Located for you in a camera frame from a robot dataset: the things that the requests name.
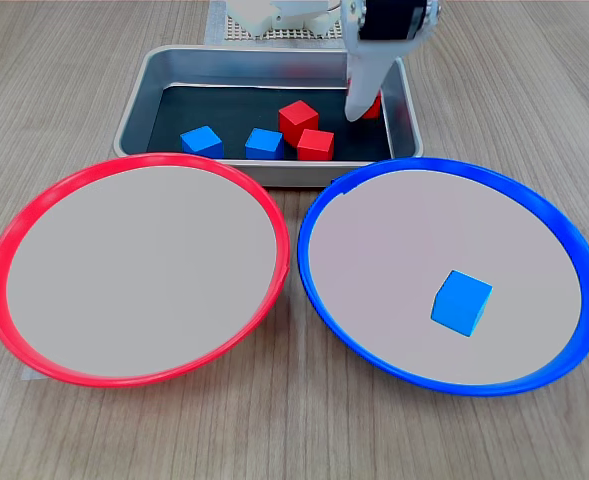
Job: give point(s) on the red cube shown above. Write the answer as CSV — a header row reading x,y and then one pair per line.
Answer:
x,y
315,146
298,120
375,107

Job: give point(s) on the blue cube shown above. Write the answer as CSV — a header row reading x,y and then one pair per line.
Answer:
x,y
264,144
459,305
201,142

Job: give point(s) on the steel tray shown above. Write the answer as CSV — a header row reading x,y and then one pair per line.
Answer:
x,y
199,67

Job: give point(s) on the pale perforated plate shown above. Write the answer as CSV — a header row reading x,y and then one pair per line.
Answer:
x,y
284,35

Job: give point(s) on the black mat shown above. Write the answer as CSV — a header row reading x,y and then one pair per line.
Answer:
x,y
244,110

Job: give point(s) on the blue-rimmed white plate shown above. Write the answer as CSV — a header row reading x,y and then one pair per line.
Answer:
x,y
374,250

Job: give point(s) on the red-rimmed white plate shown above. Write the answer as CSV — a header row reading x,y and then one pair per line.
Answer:
x,y
139,270

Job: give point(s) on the clear tape strip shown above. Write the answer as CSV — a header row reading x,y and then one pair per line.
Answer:
x,y
29,376

